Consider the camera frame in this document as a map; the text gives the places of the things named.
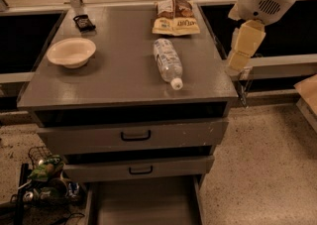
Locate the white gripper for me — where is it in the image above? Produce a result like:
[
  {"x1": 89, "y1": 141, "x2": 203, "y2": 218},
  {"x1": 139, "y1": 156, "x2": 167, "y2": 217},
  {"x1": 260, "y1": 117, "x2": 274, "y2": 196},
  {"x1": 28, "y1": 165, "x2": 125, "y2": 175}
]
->
[{"x1": 228, "y1": 0, "x2": 296, "y2": 71}]

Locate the clear plastic water bottle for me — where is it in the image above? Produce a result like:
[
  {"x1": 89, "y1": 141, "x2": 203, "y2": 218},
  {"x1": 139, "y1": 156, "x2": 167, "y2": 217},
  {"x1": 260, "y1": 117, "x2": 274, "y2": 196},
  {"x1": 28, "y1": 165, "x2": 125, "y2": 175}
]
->
[{"x1": 154, "y1": 38, "x2": 183, "y2": 90}]

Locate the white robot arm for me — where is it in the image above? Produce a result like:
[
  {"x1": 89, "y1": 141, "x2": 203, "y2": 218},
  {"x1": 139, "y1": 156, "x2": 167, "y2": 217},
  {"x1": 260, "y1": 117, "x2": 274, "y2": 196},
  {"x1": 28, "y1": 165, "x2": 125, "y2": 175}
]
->
[{"x1": 227, "y1": 0, "x2": 296, "y2": 71}]

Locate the grey drawer cabinet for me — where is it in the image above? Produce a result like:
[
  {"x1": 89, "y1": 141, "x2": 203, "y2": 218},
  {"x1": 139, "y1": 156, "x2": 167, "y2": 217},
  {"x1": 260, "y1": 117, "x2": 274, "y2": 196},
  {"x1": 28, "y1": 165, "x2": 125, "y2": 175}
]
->
[{"x1": 17, "y1": 2, "x2": 239, "y2": 225}]

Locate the grey top drawer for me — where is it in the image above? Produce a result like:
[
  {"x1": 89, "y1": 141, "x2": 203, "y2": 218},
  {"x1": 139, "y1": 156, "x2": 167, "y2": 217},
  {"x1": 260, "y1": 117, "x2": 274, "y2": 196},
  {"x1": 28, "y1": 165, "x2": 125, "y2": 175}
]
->
[{"x1": 38, "y1": 119, "x2": 228, "y2": 155}]

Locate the grey open bottom drawer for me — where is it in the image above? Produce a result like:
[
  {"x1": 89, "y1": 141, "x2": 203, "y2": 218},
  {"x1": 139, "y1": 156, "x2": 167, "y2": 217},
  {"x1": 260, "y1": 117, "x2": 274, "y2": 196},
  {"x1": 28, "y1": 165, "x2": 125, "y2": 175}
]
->
[{"x1": 83, "y1": 175, "x2": 204, "y2": 225}]

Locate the grey middle drawer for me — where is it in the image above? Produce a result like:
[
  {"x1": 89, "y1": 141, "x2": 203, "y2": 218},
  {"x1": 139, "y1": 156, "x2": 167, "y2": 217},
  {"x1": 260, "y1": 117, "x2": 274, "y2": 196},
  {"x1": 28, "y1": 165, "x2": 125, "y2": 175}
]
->
[{"x1": 63, "y1": 156, "x2": 214, "y2": 182}]

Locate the brown and yellow snack bag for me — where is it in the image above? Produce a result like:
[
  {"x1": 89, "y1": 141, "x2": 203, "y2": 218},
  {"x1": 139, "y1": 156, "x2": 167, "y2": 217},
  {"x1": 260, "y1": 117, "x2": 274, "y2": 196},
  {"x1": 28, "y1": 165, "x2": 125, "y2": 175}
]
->
[{"x1": 153, "y1": 0, "x2": 200, "y2": 36}]

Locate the cardboard box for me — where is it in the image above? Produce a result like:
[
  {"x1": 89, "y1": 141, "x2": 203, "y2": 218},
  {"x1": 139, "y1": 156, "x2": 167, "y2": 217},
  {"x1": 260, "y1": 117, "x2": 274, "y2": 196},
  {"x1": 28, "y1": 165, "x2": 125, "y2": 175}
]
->
[{"x1": 294, "y1": 74, "x2": 317, "y2": 115}]

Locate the small black snack packet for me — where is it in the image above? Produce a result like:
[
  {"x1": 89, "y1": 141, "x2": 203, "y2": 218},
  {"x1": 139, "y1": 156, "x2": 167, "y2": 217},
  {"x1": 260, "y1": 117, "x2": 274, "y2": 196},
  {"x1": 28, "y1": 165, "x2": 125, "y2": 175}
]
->
[{"x1": 73, "y1": 14, "x2": 96, "y2": 32}]

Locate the white bowl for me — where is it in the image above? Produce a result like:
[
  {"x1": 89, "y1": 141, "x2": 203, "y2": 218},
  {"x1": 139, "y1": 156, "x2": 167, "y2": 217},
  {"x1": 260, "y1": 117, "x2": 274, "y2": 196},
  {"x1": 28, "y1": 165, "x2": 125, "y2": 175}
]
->
[{"x1": 47, "y1": 38, "x2": 96, "y2": 68}]

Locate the green chip bag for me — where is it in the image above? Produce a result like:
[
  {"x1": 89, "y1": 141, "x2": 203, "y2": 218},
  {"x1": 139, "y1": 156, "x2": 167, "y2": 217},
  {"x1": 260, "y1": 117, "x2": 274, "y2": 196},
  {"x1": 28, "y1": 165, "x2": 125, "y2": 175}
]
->
[{"x1": 28, "y1": 155, "x2": 64, "y2": 182}]

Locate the black wire basket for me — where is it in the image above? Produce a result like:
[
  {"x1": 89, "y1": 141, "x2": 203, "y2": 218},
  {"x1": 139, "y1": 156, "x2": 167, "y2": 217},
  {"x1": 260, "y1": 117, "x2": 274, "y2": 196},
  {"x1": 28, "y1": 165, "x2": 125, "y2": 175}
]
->
[{"x1": 9, "y1": 145, "x2": 83, "y2": 207}]

